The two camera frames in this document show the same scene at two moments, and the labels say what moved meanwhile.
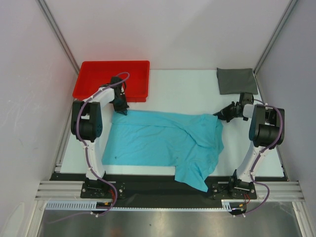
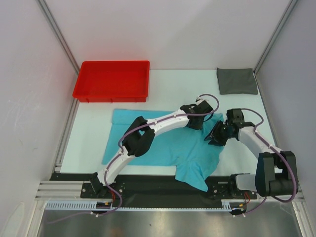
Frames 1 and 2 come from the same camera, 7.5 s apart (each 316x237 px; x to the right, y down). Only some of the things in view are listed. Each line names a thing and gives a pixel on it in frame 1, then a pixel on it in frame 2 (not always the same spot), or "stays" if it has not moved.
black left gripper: [122, 109] to [198, 127]
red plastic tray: [94, 74] stays
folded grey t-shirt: [236, 81] stays
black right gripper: [223, 113] to [217, 140]
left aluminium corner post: [59, 34] stays
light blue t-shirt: [191, 142] stays
